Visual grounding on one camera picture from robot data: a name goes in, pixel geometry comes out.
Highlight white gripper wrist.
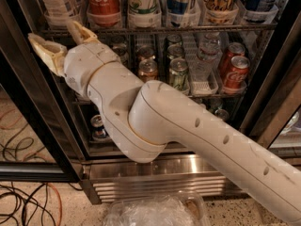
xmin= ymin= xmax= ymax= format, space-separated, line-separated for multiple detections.
xmin=28 ymin=21 xmax=120 ymax=93

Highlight clear blue label plastic bottle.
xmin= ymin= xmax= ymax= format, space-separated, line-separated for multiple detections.
xmin=42 ymin=0 xmax=85 ymax=29

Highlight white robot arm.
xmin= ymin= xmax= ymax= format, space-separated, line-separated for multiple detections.
xmin=28 ymin=21 xmax=301 ymax=226

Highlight red Coca-Cola can top shelf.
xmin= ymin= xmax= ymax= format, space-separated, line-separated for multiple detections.
xmin=88 ymin=0 xmax=120 ymax=27

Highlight white green can top shelf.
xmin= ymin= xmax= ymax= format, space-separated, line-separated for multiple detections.
xmin=128 ymin=0 xmax=161 ymax=28

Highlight orange gold can middle shelf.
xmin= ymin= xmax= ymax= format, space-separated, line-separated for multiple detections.
xmin=138 ymin=59 xmax=158 ymax=82

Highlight blue Pepsi can bottom shelf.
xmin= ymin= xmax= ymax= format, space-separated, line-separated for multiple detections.
xmin=90 ymin=115 xmax=108 ymax=140

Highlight glass fridge door left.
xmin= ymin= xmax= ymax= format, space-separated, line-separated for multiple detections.
xmin=0 ymin=53 xmax=81 ymax=182

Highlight green silver can middle shelf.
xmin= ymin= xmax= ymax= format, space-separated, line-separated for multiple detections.
xmin=167 ymin=57 xmax=188 ymax=92

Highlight blue silver can top shelf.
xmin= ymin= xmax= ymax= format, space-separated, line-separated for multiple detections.
xmin=166 ymin=0 xmax=200 ymax=28

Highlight clear water bottle middle shelf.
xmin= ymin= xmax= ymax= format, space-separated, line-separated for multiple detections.
xmin=192 ymin=32 xmax=221 ymax=82

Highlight gold black can top shelf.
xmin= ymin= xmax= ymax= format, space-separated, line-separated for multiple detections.
xmin=202 ymin=0 xmax=238 ymax=25

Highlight green can bottom shelf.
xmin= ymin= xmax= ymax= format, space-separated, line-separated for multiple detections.
xmin=214 ymin=108 xmax=230 ymax=121

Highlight red Coca-Cola can rear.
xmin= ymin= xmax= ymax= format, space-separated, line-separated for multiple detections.
xmin=218 ymin=42 xmax=246 ymax=75

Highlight red Coca-Cola can front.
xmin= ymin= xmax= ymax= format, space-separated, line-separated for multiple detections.
xmin=222 ymin=56 xmax=250 ymax=89

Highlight clear plastic bag bin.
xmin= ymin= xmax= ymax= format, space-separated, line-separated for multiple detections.
xmin=102 ymin=191 xmax=211 ymax=226

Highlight black and orange floor cables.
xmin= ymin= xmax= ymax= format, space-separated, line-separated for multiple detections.
xmin=0 ymin=181 xmax=83 ymax=226

